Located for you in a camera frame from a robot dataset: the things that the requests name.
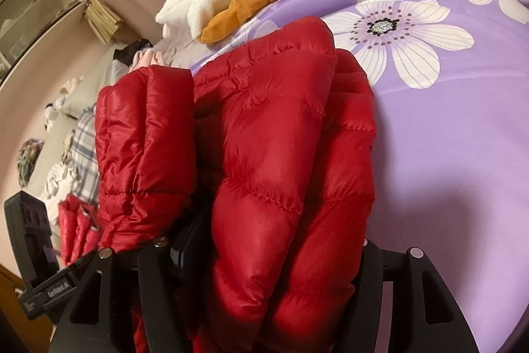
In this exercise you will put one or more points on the colourful patterned bag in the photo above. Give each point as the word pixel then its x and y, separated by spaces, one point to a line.
pixel 29 162

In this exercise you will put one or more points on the red puffer jacket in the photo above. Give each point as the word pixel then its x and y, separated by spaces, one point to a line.
pixel 268 154

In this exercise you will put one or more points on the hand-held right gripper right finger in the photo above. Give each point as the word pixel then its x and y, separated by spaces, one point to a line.
pixel 368 278

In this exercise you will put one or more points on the plaid shirt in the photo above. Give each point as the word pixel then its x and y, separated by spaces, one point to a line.
pixel 84 148

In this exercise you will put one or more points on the orange garment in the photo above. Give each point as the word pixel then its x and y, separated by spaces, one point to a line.
pixel 248 3

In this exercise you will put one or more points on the pink garment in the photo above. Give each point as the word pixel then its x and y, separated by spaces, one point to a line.
pixel 146 58

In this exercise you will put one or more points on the black and white plush toy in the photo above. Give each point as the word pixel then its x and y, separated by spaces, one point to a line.
pixel 56 111

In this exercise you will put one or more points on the purple floral bed sheet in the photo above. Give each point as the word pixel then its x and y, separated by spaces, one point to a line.
pixel 434 154

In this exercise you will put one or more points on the black garment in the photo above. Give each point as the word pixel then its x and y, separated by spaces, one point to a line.
pixel 130 49

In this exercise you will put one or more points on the shiny red garment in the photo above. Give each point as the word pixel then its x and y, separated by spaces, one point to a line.
pixel 76 229

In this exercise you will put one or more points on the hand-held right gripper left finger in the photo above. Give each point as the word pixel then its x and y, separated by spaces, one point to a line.
pixel 165 287

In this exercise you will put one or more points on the white crumpled garment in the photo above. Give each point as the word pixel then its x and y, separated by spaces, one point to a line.
pixel 62 187

